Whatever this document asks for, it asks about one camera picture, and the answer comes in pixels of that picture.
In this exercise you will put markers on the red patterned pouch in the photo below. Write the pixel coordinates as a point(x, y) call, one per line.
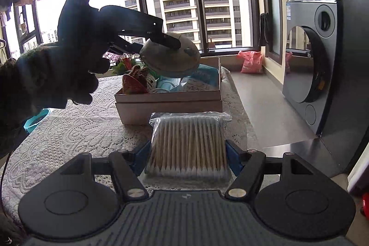
point(134, 86)

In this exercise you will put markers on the cardboard box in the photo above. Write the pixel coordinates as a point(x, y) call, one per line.
point(167, 107)

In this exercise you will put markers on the white blue wet wipes pack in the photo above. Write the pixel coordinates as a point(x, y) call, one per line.
point(204, 77)

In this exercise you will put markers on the pink plastic bag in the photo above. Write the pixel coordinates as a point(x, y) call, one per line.
point(250, 63)

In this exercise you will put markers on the blue face mask pack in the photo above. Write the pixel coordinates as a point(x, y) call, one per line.
point(170, 84)

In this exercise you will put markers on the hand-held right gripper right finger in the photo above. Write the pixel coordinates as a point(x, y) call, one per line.
point(235, 158)

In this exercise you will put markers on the beige round packet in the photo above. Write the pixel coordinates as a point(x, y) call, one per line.
point(173, 61)

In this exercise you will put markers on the teal plastic basin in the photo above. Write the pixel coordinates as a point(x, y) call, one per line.
point(34, 120)

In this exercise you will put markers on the person's left forearm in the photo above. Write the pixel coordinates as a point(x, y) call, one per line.
point(13, 102)

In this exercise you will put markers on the grey washing machine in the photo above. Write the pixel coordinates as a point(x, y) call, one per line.
point(311, 67)

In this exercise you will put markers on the cotton swab pack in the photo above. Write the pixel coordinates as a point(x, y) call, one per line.
point(188, 145)

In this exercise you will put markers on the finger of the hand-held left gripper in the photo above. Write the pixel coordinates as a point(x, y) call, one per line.
point(168, 40)
point(126, 47)

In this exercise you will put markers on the potted pink orchid plant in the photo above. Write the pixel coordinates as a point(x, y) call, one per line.
point(122, 64)

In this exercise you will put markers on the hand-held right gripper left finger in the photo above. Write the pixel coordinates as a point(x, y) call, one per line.
point(142, 158)

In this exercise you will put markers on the person's left hand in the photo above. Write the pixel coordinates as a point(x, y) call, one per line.
point(63, 73)

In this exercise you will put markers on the black hanging cloth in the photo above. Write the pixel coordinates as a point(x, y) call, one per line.
point(265, 29)

